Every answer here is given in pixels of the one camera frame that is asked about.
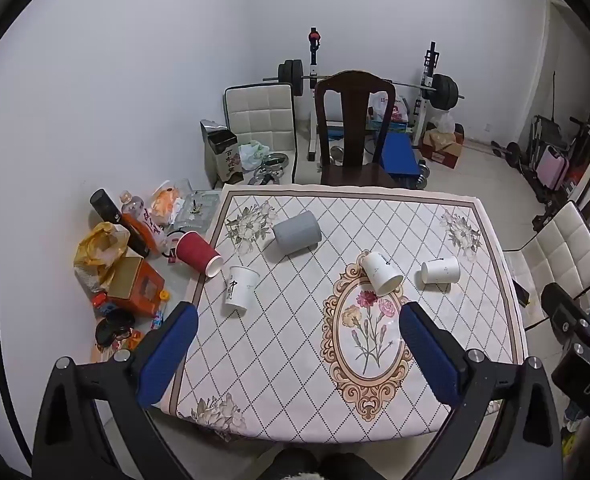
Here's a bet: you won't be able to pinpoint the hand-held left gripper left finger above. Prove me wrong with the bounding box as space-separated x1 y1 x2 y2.
32 302 199 480

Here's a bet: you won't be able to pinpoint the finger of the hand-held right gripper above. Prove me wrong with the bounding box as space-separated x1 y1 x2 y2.
541 282 590 335

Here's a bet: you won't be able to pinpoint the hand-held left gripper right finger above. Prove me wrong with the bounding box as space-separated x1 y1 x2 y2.
399 301 564 480

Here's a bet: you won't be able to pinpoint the plain white paper cup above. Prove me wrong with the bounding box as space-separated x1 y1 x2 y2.
361 251 406 297

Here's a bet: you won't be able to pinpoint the white cup small dark mark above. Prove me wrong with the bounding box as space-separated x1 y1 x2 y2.
421 256 461 286

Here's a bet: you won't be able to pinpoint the white cup black brush print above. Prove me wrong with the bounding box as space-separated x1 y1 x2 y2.
223 266 261 311

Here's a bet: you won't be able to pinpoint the red ribbed paper cup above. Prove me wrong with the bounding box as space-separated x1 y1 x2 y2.
175 231 224 278

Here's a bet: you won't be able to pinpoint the grey cup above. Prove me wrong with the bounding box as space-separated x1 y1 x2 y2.
272 211 322 253

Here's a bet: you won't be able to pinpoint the white padded chair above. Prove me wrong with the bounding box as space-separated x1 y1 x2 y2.
223 83 298 186
502 201 590 331

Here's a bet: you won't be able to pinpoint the black sunglasses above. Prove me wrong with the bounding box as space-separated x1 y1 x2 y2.
95 308 137 350

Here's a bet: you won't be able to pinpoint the orange cardboard box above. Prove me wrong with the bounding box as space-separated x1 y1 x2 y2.
106 256 166 317

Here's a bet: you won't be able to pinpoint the floral diamond pattern tablecloth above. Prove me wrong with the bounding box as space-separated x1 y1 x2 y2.
167 183 530 445

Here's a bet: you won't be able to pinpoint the yellow plastic bag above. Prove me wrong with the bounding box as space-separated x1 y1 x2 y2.
73 222 132 293

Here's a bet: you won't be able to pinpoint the pink suitcase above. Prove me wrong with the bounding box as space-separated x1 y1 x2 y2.
537 145 570 192

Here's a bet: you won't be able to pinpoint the clear plastic tray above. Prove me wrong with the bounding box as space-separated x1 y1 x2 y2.
175 189 221 233

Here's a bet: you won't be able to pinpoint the orange drink bottle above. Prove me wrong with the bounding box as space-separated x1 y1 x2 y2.
120 190 168 256

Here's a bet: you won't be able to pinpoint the clear bag orange snacks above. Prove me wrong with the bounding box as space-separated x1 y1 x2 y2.
147 180 191 228

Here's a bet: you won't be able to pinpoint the black bottle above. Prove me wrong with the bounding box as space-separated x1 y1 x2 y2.
90 188 151 258

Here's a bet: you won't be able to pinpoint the black dumbbell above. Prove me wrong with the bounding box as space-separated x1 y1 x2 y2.
490 141 523 168

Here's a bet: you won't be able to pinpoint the black folding cart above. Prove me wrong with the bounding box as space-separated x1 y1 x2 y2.
527 115 590 206

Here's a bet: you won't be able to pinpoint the blue bench pad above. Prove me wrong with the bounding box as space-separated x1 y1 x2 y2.
380 133 421 177

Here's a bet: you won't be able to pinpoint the pale green plastic bag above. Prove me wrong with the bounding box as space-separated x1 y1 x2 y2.
238 141 271 171

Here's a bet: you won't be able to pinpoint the black barbell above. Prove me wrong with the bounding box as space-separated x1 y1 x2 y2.
263 59 466 109

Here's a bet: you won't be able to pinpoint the red print plastic bag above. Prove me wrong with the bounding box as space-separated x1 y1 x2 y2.
367 91 410 123

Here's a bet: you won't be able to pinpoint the white barbell rack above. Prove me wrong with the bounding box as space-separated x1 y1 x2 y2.
302 26 441 163

